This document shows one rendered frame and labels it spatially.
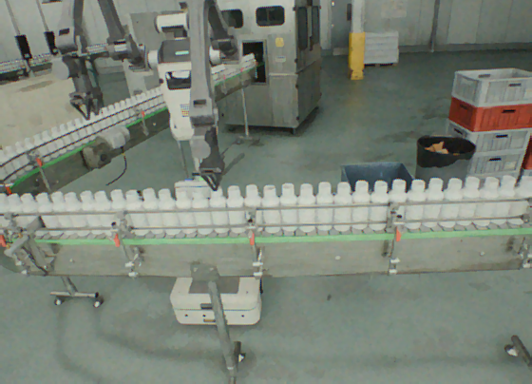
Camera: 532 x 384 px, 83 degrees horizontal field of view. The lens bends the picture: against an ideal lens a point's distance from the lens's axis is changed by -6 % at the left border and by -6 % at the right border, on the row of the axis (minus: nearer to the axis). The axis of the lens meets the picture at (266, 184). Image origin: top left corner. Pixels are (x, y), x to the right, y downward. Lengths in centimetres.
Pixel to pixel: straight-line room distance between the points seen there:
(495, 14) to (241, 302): 1409
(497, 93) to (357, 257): 233
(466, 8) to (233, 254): 1378
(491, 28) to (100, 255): 1459
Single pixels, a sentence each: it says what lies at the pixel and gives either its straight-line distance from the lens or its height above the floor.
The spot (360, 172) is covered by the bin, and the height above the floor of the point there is 90.
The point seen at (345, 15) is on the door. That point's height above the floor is 139.
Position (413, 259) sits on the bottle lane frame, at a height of 89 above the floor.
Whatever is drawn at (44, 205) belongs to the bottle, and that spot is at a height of 113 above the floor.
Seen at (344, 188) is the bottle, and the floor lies 116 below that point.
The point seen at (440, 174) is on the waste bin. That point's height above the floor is 46.
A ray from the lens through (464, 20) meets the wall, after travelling 1442.
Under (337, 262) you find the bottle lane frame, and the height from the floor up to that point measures 88.
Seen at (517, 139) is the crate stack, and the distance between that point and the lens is 352.
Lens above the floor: 167
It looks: 29 degrees down
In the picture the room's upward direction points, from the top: 5 degrees counter-clockwise
